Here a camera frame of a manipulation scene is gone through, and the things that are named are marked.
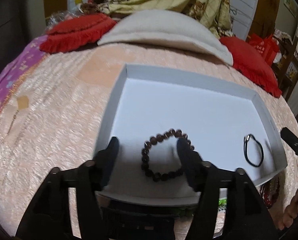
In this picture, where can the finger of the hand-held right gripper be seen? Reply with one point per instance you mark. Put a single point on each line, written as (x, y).
(292, 142)

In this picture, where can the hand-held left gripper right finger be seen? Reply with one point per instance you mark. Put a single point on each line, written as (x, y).
(185, 155)

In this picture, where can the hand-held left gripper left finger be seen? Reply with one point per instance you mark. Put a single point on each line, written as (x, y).
(110, 155)

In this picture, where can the white shallow cardboard tray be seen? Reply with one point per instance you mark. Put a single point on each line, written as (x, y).
(188, 110)

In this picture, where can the person's right hand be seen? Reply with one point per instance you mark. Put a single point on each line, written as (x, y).
(292, 205)

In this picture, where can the pink quilted bedspread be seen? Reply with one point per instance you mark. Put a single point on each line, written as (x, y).
(64, 130)

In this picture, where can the wooden chair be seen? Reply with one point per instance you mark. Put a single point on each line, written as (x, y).
(292, 55)

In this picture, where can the red ruffled plump pillow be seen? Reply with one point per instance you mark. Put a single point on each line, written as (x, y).
(248, 57)

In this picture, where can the red shopping bag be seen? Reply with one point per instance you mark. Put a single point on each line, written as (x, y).
(261, 46)

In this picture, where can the tan hairpin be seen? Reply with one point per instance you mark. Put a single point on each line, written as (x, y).
(22, 102)

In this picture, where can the purple patterned bed sheet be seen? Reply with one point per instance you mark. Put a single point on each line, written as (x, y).
(11, 75)

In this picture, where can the beige pillow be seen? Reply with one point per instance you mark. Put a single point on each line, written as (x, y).
(164, 27)

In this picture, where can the red fringed flat pillow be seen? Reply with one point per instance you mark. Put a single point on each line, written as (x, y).
(76, 30)

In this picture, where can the clear crinkled plastic bag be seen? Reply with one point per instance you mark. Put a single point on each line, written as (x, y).
(60, 17)

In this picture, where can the bottle with yellow cap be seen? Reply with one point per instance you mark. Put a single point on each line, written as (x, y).
(78, 2)

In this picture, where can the wall poster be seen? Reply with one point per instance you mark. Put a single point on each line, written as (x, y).
(290, 3)

